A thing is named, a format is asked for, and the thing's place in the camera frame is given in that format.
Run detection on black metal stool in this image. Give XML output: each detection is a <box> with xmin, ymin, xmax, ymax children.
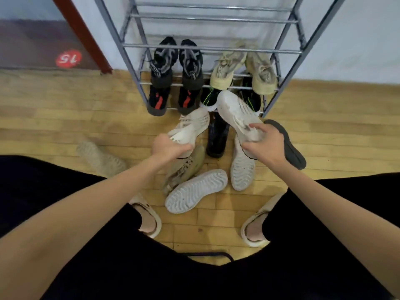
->
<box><xmin>184</xmin><ymin>252</ymin><xmax>234</xmax><ymax>262</ymax></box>

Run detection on person's foot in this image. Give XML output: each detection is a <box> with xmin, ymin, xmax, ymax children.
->
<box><xmin>245</xmin><ymin>212</ymin><xmax>269</xmax><ymax>243</ymax></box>
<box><xmin>132</xmin><ymin>204</ymin><xmax>157</xmax><ymax>233</ymax></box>

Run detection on person's black trousers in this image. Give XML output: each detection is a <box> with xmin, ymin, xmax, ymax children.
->
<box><xmin>0</xmin><ymin>155</ymin><xmax>400</xmax><ymax>300</ymax></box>

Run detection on red door frame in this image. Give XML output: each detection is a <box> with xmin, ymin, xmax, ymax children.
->
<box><xmin>51</xmin><ymin>0</ymin><xmax>113</xmax><ymax>75</ymax></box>

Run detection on dark grey laced shoe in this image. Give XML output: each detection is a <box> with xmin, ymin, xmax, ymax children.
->
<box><xmin>264</xmin><ymin>119</ymin><xmax>307</xmax><ymax>171</ymax></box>

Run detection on red round sticker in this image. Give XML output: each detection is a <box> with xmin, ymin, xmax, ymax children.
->
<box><xmin>55</xmin><ymin>49</ymin><xmax>83</xmax><ymax>69</ymax></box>

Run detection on person's left hand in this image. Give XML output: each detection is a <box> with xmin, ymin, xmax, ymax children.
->
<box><xmin>151</xmin><ymin>133</ymin><xmax>194</xmax><ymax>166</ymax></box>

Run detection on person's right forearm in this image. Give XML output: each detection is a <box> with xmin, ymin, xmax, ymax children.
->
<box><xmin>270</xmin><ymin>157</ymin><xmax>400</xmax><ymax>297</ymax></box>

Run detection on black red sneaker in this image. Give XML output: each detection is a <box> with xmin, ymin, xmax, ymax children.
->
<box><xmin>177</xmin><ymin>89</ymin><xmax>202</xmax><ymax>115</ymax></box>
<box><xmin>147</xmin><ymin>85</ymin><xmax>172</xmax><ymax>117</ymax></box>

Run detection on black shoe with orange mark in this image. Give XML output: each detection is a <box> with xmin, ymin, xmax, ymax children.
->
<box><xmin>206</xmin><ymin>114</ymin><xmax>230</xmax><ymax>159</ymax></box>

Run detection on cream clog with pink charm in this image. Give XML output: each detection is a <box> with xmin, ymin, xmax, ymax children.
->
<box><xmin>240</xmin><ymin>192</ymin><xmax>285</xmax><ymax>248</ymax></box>

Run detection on beige chunky sneaker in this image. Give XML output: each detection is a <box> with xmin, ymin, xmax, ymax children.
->
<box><xmin>245</xmin><ymin>50</ymin><xmax>279</xmax><ymax>96</ymax></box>
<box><xmin>210</xmin><ymin>43</ymin><xmax>248</xmax><ymax>91</ymax></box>

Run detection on person's left forearm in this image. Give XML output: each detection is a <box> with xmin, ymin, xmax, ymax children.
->
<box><xmin>0</xmin><ymin>151</ymin><xmax>166</xmax><ymax>300</ymax></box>

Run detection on person's right hand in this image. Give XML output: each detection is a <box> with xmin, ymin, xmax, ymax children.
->
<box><xmin>241</xmin><ymin>123</ymin><xmax>287</xmax><ymax>168</ymax></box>

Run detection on person's right foot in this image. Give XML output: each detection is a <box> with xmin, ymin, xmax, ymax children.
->
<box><xmin>245</xmin><ymin>212</ymin><xmax>269</xmax><ymax>243</ymax></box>

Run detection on person's left foot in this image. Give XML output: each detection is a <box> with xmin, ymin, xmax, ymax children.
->
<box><xmin>132</xmin><ymin>204</ymin><xmax>157</xmax><ymax>233</ymax></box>

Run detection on black grey strap sneaker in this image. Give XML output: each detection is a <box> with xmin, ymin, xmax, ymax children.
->
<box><xmin>149</xmin><ymin>36</ymin><xmax>179</xmax><ymax>89</ymax></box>
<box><xmin>178</xmin><ymin>39</ymin><xmax>204</xmax><ymax>91</ymax></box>

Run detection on black green-striped sneaker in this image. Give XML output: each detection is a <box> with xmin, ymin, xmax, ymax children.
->
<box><xmin>199</xmin><ymin>87</ymin><xmax>223</xmax><ymax>112</ymax></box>
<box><xmin>239</xmin><ymin>75</ymin><xmax>263</xmax><ymax>116</ymax></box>

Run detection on dark brown door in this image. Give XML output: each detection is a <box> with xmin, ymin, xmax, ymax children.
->
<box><xmin>0</xmin><ymin>20</ymin><xmax>100</xmax><ymax>71</ymax></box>

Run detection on cream clog with flower charm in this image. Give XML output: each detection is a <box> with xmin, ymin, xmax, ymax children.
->
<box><xmin>128</xmin><ymin>192</ymin><xmax>163</xmax><ymax>240</ymax></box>

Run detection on grey metal shoe rack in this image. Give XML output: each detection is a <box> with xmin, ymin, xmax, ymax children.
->
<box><xmin>93</xmin><ymin>0</ymin><xmax>348</xmax><ymax>118</ymax></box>

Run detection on tan knit sneaker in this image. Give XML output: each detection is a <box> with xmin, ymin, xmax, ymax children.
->
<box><xmin>162</xmin><ymin>145</ymin><xmax>206</xmax><ymax>196</ymax></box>
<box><xmin>76</xmin><ymin>141</ymin><xmax>127</xmax><ymax>178</ymax></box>

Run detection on white green-tab sneaker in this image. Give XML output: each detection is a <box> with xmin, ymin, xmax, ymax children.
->
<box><xmin>165</xmin><ymin>169</ymin><xmax>229</xmax><ymax>215</ymax></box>
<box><xmin>230</xmin><ymin>135</ymin><xmax>256</xmax><ymax>192</ymax></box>

